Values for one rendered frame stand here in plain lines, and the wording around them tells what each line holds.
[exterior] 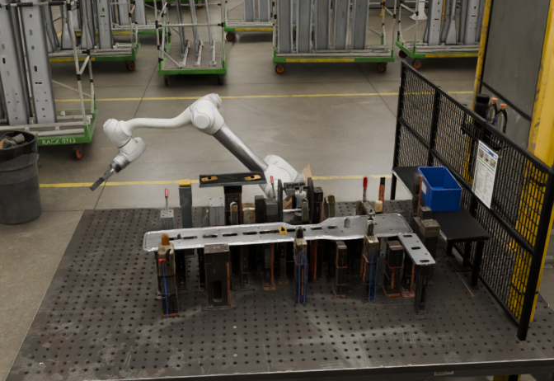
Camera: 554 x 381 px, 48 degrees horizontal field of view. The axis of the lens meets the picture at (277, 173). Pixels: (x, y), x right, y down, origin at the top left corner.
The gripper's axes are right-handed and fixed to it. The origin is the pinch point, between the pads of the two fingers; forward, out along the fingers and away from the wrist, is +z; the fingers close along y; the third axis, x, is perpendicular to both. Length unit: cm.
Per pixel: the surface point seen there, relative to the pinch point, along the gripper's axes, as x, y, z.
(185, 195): 36, 54, -27
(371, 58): 151, -453, -477
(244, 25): -20, -732, -478
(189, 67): -27, -499, -262
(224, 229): 60, 75, -26
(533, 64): 152, 32, -283
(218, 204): 49, 74, -33
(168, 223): 39, 64, -9
